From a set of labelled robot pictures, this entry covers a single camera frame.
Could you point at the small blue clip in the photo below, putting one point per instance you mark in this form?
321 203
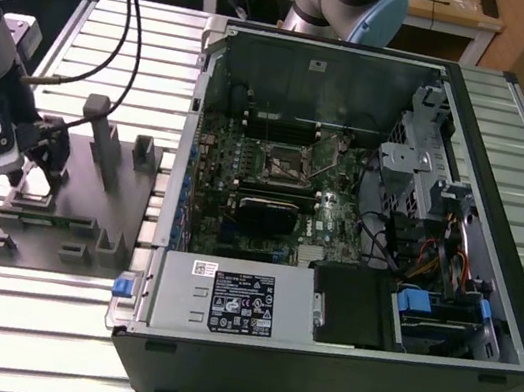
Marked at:
484 313

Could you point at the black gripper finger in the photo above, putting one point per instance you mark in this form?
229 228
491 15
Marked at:
57 150
20 171

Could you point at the black RAM slot bank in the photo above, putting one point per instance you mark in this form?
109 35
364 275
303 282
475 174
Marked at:
275 191
284 129

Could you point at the silver drive cage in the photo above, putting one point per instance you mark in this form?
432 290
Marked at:
404 165

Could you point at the hard disk in blue carrier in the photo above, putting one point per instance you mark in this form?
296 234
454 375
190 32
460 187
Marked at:
413 301

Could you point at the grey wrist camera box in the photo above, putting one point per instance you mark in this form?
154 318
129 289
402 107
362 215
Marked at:
26 37

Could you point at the green motherboard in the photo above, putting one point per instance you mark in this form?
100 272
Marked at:
339 220

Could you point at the green RAM stick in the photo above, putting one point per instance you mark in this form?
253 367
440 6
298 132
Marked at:
59 222

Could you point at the grey parts rack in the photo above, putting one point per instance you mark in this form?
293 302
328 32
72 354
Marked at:
87 206

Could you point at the black PC case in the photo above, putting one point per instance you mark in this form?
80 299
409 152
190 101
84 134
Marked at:
260 378

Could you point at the black plastic shroud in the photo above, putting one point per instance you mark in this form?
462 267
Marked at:
350 303

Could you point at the black graphics card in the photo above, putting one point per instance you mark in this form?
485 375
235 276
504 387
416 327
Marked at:
266 217

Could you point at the small silver heatsink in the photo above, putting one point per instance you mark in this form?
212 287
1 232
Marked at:
309 256

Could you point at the blue case latch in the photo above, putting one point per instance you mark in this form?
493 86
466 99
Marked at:
123 283

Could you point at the silver power supply unit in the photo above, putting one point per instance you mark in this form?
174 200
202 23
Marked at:
184 289

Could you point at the CPU socket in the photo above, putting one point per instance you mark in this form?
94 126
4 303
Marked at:
284 164

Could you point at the small black box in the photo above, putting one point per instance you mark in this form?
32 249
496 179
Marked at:
489 5

